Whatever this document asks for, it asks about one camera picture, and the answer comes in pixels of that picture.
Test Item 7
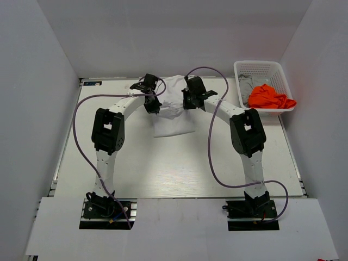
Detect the orange t shirt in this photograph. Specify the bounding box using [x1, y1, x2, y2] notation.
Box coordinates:
[248, 84, 297, 109]

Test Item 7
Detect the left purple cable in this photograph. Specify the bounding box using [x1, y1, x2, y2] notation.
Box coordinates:
[72, 76, 167, 229]

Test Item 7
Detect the white t shirt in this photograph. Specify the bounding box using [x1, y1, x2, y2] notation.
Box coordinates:
[145, 75, 195, 138]

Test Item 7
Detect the white plastic laundry basket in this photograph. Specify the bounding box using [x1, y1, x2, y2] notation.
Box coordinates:
[234, 60, 297, 116]

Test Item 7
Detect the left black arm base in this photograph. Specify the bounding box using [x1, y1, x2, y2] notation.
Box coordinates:
[79, 199, 137, 231]

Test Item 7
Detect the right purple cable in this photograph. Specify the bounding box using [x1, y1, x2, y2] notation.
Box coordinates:
[184, 66, 289, 224]

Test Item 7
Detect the blue label sticker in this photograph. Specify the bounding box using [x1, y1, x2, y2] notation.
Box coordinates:
[83, 81, 102, 86]

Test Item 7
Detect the purple cable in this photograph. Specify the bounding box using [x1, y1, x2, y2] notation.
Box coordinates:
[184, 66, 289, 224]
[72, 76, 167, 229]

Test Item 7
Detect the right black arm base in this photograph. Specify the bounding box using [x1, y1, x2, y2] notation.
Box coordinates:
[222, 200, 279, 232]

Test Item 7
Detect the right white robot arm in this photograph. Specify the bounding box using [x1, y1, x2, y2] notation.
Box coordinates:
[182, 76, 270, 217]

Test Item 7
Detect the grey t shirt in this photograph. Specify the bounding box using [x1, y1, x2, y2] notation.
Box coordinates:
[238, 74, 269, 107]

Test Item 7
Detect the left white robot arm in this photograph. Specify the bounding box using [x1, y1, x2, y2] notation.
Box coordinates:
[87, 74, 161, 217]

